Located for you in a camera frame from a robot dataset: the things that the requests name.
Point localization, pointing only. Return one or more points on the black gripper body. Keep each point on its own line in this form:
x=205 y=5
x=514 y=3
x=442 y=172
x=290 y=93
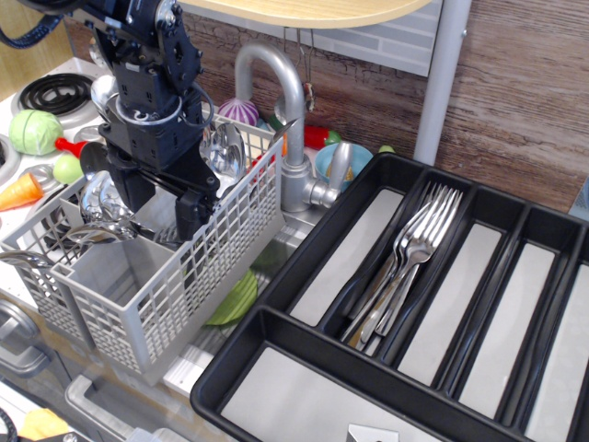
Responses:
x=164 y=145

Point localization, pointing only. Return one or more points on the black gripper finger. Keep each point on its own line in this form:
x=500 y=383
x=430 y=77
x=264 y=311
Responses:
x=193 y=210
x=134 y=189

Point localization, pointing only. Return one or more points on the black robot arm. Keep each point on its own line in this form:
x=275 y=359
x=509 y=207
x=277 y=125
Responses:
x=144 y=45

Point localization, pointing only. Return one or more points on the grey plastic cutlery basket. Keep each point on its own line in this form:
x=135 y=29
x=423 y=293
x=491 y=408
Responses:
x=138 y=303

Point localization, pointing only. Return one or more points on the steel forks in tray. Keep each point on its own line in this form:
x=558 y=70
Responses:
x=414 y=245

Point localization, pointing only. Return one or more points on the black cutlery tray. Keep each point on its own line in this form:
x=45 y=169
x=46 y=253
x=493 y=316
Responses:
x=491 y=343

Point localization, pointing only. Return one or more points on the large steel spoon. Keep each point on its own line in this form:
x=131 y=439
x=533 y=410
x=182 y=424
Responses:
x=102 y=206

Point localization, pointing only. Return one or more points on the steel spoon right compartment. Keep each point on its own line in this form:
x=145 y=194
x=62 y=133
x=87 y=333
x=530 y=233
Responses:
x=223 y=151

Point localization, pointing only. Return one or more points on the light green toy ball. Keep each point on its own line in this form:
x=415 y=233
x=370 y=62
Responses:
x=67 y=169

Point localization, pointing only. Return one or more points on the purple toy onion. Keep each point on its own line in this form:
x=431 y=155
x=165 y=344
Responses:
x=239 y=110

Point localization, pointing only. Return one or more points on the green toy leaf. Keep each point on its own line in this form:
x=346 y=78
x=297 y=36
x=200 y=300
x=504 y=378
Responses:
x=237 y=303

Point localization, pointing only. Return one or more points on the black coil burner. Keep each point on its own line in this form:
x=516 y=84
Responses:
x=58 y=94

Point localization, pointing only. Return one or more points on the grey toy faucet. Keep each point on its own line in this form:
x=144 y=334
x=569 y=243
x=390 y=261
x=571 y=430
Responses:
x=300 y=189

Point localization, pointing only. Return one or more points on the orange toy carrot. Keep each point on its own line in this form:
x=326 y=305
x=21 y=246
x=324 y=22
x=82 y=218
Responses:
x=25 y=190

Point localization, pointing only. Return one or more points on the green toy cabbage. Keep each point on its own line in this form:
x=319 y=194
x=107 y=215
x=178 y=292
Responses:
x=34 y=132

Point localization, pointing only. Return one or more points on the red toy pepper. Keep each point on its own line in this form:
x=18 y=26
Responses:
x=317 y=137

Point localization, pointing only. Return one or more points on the blue toy bowl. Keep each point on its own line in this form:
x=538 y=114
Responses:
x=360 y=158

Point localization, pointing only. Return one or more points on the wooden round shelf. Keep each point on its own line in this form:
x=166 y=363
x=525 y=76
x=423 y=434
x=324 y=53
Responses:
x=318 y=14

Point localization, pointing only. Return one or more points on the grey support pole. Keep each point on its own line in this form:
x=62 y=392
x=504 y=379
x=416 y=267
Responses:
x=452 y=30

